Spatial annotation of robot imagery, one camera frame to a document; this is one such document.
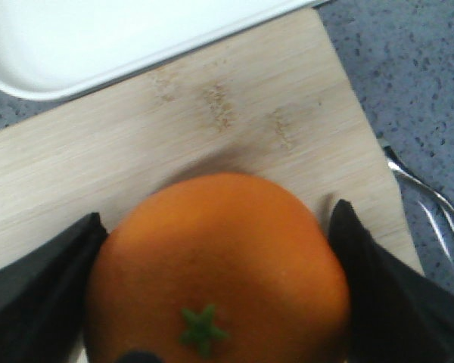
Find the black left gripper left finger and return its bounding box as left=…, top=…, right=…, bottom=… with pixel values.
left=0, top=213, right=108, bottom=362

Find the metal cutting board handle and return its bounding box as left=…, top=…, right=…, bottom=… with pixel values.
left=377, top=137, right=454, bottom=265

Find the orange fruit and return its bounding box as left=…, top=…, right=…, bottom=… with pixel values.
left=85, top=174, right=350, bottom=362

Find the cream white tray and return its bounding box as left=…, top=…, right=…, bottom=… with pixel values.
left=0, top=1, right=327, bottom=101

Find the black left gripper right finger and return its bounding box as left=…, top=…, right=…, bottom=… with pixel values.
left=328, top=200, right=454, bottom=362

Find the wooden cutting board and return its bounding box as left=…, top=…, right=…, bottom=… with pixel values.
left=0, top=8, right=425, bottom=363

